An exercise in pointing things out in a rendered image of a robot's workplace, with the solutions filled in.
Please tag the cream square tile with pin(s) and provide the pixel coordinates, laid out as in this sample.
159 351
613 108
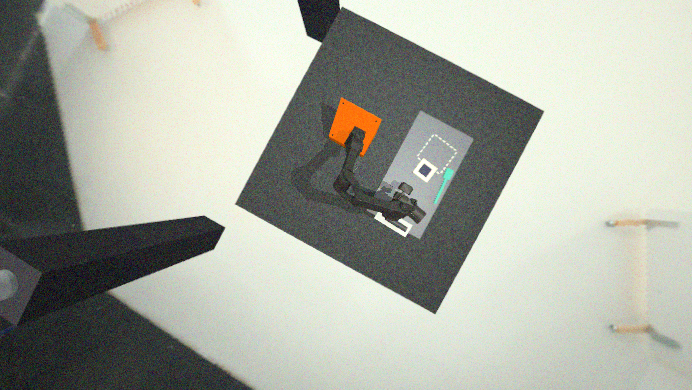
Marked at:
425 170

